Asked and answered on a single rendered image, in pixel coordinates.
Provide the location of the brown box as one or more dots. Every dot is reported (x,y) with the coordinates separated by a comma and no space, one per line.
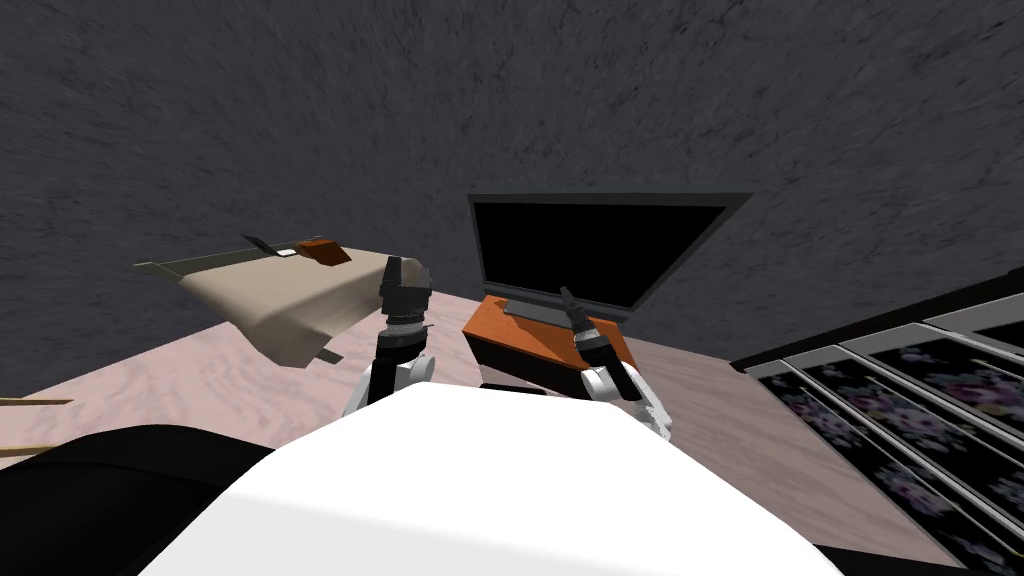
(324,252)

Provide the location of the orange and black television stand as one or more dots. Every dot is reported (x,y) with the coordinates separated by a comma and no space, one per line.
(520,336)

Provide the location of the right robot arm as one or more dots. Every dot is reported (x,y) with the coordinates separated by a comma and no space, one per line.
(612,376)

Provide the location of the brown wooden bar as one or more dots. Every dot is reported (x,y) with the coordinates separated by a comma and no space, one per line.
(24,452)
(32,402)

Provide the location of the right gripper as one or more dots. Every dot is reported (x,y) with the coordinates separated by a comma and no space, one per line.
(574,312)

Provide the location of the black and white flat device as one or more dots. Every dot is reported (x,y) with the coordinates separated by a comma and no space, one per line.
(268,246)

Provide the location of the table with beige cloth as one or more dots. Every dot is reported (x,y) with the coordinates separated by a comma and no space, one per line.
(280,304)

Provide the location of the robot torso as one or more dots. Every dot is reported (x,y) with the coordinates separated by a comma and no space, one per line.
(496,488)

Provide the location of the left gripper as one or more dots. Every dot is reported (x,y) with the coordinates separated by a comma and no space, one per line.
(406,302)

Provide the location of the black flat screen television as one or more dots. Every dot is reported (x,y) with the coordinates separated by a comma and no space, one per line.
(592,248)

